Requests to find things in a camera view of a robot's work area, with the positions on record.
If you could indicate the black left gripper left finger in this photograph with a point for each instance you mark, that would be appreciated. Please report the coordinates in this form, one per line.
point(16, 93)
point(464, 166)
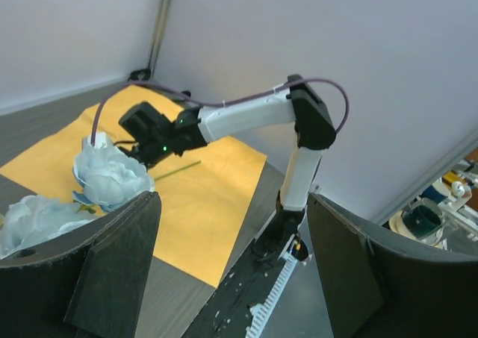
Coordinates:
point(88, 282)

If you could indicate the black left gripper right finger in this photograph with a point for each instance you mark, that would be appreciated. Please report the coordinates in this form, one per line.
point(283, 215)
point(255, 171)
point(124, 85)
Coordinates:
point(377, 283)

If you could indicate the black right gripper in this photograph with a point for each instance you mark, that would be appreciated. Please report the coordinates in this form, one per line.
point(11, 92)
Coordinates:
point(151, 131)

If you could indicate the small pink bud stem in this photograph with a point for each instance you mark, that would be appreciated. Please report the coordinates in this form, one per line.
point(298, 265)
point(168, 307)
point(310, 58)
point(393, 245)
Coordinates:
point(178, 170)

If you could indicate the blue flower stem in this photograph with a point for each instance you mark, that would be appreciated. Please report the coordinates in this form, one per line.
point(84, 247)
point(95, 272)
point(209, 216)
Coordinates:
point(109, 179)

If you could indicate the orange yellow wrapping paper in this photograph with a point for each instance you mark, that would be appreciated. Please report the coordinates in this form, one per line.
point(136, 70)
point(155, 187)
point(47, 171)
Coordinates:
point(202, 208)

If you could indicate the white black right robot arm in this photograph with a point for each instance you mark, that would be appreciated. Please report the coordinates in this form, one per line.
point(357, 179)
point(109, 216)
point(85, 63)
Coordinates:
point(291, 115)

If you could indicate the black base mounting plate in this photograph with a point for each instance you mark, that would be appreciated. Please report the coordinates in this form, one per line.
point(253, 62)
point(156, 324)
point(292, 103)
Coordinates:
point(226, 312)

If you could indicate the white slotted cable duct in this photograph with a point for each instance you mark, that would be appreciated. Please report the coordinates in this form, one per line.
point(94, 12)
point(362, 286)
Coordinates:
point(261, 312)

